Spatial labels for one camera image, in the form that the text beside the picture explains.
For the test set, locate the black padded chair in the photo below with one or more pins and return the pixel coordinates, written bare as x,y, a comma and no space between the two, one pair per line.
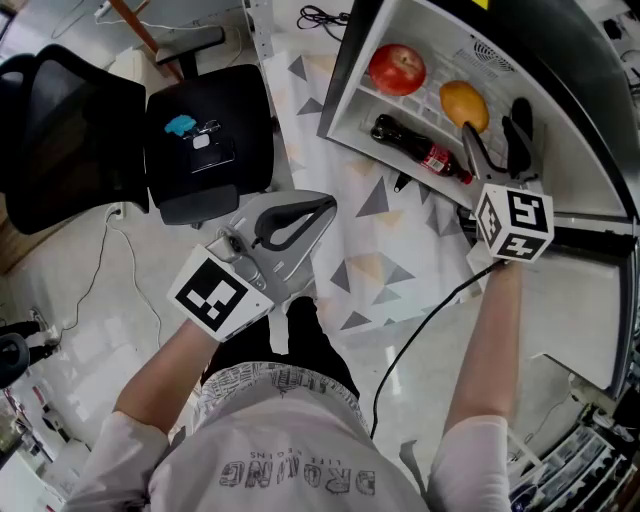
12,357

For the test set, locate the person's white printed t-shirt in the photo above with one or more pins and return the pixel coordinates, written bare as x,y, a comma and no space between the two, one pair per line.
280,440

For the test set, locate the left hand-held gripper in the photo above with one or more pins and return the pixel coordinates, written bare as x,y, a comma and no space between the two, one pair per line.
215,295

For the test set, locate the white metal shelving rack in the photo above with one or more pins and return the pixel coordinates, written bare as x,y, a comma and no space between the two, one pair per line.
262,35

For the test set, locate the person's black shorts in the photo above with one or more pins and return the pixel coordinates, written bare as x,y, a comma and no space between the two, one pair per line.
310,345

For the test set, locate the black phone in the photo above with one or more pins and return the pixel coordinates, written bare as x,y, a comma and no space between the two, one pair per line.
212,157

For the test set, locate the white table triangle pattern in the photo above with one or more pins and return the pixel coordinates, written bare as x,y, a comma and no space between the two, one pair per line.
385,240

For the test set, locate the person's left forearm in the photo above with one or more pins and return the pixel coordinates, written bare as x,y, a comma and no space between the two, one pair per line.
165,375

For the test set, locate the cola bottle red label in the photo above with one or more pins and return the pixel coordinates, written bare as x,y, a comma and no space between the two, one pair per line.
425,150

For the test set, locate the black mesh office chair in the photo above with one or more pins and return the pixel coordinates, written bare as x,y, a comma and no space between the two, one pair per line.
235,100

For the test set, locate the small white fridge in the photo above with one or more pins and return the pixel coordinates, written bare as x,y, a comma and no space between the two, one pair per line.
565,310

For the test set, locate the small white case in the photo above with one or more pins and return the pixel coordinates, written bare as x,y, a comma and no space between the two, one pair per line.
202,142

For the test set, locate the brown wooden coat rack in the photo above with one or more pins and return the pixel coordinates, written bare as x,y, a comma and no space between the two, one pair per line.
143,35

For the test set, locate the white power strip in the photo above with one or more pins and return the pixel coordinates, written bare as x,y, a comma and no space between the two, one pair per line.
116,211

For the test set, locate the orange fruit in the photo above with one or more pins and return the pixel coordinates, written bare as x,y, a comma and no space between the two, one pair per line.
464,106

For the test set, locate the small blue item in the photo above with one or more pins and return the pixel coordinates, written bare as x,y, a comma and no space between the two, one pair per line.
179,124

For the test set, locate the person's right forearm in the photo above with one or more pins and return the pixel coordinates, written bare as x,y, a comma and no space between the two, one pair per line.
485,350

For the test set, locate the red apple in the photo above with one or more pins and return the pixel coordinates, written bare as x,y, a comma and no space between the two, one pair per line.
397,69

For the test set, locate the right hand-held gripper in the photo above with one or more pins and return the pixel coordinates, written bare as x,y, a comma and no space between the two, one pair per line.
520,220

